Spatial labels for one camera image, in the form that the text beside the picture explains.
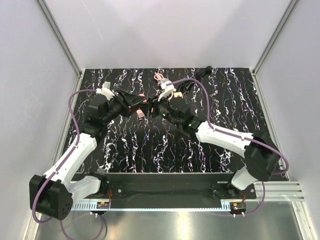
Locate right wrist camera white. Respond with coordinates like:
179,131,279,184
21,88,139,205
157,78,175,101

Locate cream power strip red sockets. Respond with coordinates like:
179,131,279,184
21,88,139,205
173,92,183,98

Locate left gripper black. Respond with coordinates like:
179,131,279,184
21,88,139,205
102,87,145,124

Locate pink power cord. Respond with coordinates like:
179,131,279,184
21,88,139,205
153,71,176,98

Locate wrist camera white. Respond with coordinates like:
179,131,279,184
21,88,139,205
157,78,175,101
96,81,115,101

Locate aluminium frame post left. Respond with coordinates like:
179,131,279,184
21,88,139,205
35,0,82,78

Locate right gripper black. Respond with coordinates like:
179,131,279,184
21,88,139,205
137,91,182,128

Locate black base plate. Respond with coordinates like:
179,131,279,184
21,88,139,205
93,171,256,210

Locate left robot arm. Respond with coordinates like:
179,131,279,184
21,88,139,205
29,87,148,223

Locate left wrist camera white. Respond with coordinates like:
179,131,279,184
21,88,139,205
96,81,115,101

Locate aluminium frame post right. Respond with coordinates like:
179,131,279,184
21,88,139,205
252,0,300,75

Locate aluminium frame post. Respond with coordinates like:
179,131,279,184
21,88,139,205
252,0,300,75
35,0,82,78

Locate black power cord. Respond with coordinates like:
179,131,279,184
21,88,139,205
176,65,213,93

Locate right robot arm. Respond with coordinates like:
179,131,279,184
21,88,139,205
129,96,280,199

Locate pink power strip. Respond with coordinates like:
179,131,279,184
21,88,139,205
136,106,150,119

